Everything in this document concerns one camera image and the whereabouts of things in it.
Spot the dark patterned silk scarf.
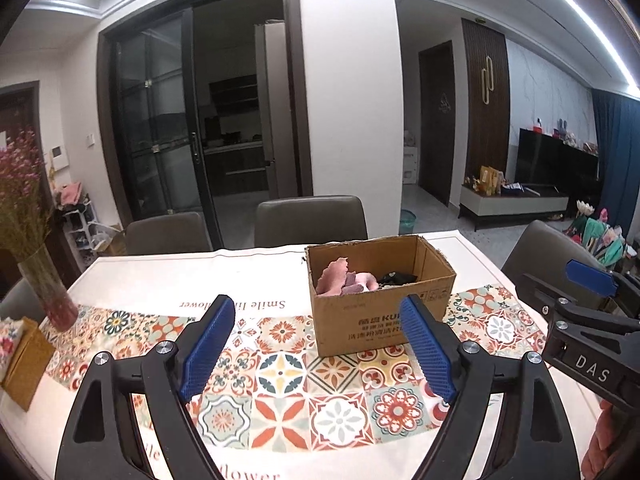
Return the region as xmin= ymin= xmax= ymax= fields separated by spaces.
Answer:
xmin=378 ymin=271 xmax=418 ymax=287

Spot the mauve knitted cloth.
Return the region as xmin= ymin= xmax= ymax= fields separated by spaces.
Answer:
xmin=316 ymin=257 xmax=355 ymax=297

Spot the pink fluffy soft item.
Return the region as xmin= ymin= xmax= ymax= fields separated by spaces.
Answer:
xmin=341 ymin=272 xmax=380 ymax=295

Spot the right hand in pink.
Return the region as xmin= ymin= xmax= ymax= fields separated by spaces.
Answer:
xmin=580 ymin=399 xmax=630 ymax=480

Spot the grey chair right side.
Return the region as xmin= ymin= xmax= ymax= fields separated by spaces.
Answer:
xmin=502 ymin=220 xmax=604 ymax=309

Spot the grey chair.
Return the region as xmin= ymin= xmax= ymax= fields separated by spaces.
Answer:
xmin=502 ymin=220 xmax=604 ymax=309
xmin=125 ymin=212 xmax=213 ymax=256
xmin=254 ymin=195 xmax=368 ymax=248

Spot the patterned white tablecloth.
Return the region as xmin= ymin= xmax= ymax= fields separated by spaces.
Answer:
xmin=0 ymin=228 xmax=603 ymax=480

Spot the brown cardboard box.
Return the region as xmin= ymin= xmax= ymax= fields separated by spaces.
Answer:
xmin=306 ymin=235 xmax=456 ymax=358

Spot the grey chair left back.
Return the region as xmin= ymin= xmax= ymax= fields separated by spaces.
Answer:
xmin=125 ymin=212 xmax=213 ymax=256

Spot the black television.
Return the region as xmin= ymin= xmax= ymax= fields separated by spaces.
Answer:
xmin=514 ymin=129 xmax=601 ymax=200

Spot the white tv cabinet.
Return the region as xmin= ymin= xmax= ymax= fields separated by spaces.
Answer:
xmin=458 ymin=186 xmax=568 ymax=230

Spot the teal waste basket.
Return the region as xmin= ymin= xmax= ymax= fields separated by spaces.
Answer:
xmin=398 ymin=209 xmax=416 ymax=235

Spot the grey chair middle back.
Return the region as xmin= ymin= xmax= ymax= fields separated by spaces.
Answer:
xmin=254 ymin=195 xmax=368 ymax=248

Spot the shoe rack with items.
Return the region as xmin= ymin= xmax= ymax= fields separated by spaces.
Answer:
xmin=55 ymin=181 xmax=98 ymax=270

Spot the woven yellow tissue box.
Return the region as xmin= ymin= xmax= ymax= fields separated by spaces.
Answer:
xmin=1 ymin=318 xmax=54 ymax=412

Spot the white storage box hallway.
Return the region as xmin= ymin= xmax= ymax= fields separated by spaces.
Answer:
xmin=402 ymin=146 xmax=419 ymax=184

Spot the glass vase with dried flowers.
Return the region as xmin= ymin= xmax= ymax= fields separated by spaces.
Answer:
xmin=1 ymin=129 xmax=78 ymax=332

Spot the dark sliding glass door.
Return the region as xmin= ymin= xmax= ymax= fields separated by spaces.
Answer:
xmin=96 ymin=0 xmax=312 ymax=249

